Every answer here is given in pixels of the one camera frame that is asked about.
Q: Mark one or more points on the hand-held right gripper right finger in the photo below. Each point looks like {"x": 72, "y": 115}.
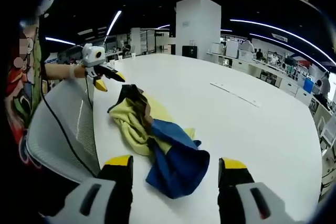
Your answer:
{"x": 233, "y": 179}

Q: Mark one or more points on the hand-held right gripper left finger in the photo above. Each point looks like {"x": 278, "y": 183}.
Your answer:
{"x": 119, "y": 182}

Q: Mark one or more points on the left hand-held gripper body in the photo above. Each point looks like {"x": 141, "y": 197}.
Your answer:
{"x": 92, "y": 56}

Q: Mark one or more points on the yellow blue black garment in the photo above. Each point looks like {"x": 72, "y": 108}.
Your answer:
{"x": 168, "y": 153}

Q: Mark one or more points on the person's left hand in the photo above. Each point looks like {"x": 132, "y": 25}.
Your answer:
{"x": 78, "y": 72}

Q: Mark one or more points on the white mesh office chair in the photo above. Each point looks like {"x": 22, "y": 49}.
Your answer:
{"x": 63, "y": 129}

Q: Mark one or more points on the person's printed shirt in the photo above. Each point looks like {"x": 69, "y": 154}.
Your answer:
{"x": 23, "y": 87}

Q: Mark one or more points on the white cabinet row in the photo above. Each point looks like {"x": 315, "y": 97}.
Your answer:
{"x": 273, "y": 77}

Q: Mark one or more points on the blue box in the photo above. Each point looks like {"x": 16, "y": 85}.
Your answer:
{"x": 309, "y": 84}

